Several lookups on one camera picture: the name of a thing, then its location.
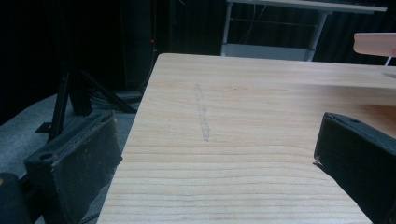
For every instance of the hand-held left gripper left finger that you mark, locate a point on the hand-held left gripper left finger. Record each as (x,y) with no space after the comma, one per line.
(77,168)

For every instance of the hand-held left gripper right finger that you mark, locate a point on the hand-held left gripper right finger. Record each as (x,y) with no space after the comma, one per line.
(361,155)

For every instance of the black metal stand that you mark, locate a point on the black metal stand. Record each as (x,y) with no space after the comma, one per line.
(74,93)

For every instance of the pale pink board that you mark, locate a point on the pale pink board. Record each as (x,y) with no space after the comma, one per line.
(375,44)

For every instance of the white metal frame table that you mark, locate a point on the white metal frame table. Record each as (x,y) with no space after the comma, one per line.
(264,51)

